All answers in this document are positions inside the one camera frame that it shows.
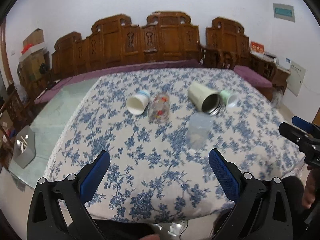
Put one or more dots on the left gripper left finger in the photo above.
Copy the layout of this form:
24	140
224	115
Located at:
57	209

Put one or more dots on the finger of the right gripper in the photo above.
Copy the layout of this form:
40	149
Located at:
304	125

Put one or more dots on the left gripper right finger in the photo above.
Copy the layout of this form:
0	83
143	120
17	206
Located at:
261	209

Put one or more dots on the clear plastic cup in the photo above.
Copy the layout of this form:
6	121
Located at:
199	128

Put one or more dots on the mint green plastic cup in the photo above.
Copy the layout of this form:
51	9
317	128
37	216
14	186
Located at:
229	99

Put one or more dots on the white paper cup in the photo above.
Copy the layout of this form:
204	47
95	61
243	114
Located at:
137	103

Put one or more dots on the floral glass cup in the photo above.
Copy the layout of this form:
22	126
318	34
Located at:
160	108

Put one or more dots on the person's right hand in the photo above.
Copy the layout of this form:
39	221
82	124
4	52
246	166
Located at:
312	182

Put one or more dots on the plastic bag under table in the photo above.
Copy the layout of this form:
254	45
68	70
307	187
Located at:
277	98

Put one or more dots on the wooden side table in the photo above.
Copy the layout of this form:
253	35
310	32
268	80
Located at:
266	67

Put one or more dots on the white box on side table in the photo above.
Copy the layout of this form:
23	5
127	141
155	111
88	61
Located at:
284	62

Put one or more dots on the metal box on table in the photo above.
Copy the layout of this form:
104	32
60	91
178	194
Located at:
24	147

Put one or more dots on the purple armchair cushion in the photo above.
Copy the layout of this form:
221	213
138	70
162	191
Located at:
252	77

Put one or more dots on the red gift box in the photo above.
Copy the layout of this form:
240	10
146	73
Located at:
257	47

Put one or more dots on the small wooden chair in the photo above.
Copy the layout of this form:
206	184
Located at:
14	108

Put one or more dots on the cream steel tumbler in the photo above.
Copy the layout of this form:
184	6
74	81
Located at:
205	99

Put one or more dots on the carved wooden armchair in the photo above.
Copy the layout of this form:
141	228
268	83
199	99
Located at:
227	46

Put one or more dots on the blue floral tablecloth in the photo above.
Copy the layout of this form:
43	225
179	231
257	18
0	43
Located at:
154	176

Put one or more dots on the small black fan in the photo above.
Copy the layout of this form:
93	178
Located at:
45	72

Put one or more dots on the long carved wooden sofa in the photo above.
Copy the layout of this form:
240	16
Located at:
116	41

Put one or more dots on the top cardboard box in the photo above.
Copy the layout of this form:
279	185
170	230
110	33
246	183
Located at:
36	37

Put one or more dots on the white wall panel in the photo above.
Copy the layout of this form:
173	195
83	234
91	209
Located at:
296	78

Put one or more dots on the grey wall electrical box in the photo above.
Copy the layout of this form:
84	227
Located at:
284	12

